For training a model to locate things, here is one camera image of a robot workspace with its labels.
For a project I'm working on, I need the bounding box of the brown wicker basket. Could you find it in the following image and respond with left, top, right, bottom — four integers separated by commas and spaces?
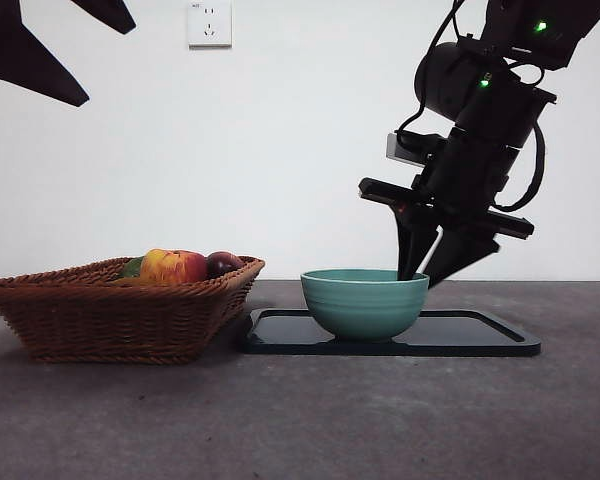
0, 255, 266, 365

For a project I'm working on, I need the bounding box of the red yellow apple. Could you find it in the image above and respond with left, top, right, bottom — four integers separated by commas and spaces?
138, 248, 209, 287

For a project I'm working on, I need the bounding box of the white wall socket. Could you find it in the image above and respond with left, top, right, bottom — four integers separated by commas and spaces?
187, 0, 233, 50

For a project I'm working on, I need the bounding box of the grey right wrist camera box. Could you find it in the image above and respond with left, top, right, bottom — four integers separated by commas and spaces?
385, 132, 449, 169

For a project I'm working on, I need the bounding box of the teal ribbed bowl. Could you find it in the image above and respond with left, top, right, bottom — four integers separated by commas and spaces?
300, 268, 431, 343

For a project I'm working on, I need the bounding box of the dark red plum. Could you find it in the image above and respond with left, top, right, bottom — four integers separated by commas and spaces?
205, 251, 245, 281

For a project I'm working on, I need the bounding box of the black rectangular tray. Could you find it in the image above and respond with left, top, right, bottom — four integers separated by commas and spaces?
239, 308, 542, 358

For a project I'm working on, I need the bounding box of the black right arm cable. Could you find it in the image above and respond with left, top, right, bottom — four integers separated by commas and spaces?
397, 0, 469, 146
494, 119, 548, 211

